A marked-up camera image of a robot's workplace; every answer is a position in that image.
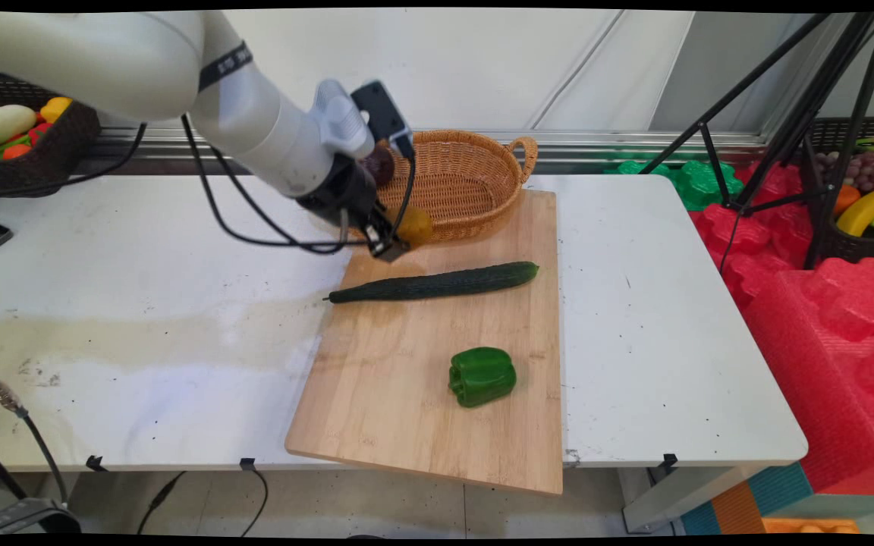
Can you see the aluminium wall rail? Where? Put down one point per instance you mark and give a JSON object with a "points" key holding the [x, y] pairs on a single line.
{"points": [[604, 144]]}

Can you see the green bell pepper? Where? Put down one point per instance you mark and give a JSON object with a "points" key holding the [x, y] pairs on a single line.
{"points": [[482, 377]]}

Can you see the wooden cutting board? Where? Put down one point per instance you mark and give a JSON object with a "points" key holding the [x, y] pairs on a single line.
{"points": [[422, 394]]}

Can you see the teal orange foam block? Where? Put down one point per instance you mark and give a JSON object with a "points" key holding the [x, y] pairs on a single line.
{"points": [[756, 500]]}

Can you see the black tripod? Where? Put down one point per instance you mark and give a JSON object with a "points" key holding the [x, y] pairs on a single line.
{"points": [[801, 114]]}

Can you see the black basket with vegetables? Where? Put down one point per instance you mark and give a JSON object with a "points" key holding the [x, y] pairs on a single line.
{"points": [[42, 163]]}

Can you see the woven wicker basket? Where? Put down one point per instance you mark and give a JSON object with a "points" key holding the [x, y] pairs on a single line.
{"points": [[467, 186]]}

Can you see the yellow bell pepper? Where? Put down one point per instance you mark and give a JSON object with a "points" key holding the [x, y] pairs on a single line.
{"points": [[56, 108]]}

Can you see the red pepper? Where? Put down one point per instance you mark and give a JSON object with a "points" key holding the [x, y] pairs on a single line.
{"points": [[39, 132]]}

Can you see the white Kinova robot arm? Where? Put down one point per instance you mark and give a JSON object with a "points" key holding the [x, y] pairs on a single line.
{"points": [[141, 68]]}

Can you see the green foam mat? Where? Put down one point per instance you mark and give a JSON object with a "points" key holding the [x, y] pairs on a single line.
{"points": [[699, 186]]}

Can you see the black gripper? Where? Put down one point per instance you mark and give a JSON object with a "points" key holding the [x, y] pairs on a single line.
{"points": [[346, 193]]}

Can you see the red foam mat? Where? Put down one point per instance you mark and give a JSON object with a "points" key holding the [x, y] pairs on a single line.
{"points": [[748, 243]]}

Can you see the yellow banana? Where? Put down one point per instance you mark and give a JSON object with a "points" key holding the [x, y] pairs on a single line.
{"points": [[866, 211]]}

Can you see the black table edge clip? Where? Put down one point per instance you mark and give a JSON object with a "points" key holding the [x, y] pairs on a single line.
{"points": [[94, 462], [669, 459], [247, 463]]}

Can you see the large red foam block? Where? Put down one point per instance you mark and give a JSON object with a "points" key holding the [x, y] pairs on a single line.
{"points": [[824, 364]]}

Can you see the long green cucumber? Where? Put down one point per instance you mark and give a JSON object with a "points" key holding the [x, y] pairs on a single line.
{"points": [[437, 283]]}

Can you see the white eggplant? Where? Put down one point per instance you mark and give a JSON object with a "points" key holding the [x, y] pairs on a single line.
{"points": [[3, 123]]}

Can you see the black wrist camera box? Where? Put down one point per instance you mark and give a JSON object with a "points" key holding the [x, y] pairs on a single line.
{"points": [[382, 114]]}

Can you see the dark purple round fruit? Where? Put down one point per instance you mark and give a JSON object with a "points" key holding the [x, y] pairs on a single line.
{"points": [[381, 167]]}

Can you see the white table leg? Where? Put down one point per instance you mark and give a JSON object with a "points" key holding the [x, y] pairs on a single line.
{"points": [[672, 497]]}

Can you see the purple grapes bunch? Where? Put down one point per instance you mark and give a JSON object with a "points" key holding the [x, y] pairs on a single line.
{"points": [[866, 171]]}

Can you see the black basket with fruit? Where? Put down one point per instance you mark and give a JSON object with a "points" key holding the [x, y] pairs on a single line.
{"points": [[854, 249]]}

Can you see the orange flat foam piece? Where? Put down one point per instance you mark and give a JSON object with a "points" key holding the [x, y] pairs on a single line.
{"points": [[809, 525]]}

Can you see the dark grey base device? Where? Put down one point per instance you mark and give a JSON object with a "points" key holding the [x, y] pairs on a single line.
{"points": [[27, 519]]}

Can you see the orange fruit in basket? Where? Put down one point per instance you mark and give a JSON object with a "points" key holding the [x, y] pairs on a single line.
{"points": [[845, 199]]}

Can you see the orange round fruit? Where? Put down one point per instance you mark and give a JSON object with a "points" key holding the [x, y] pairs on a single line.
{"points": [[416, 226]]}

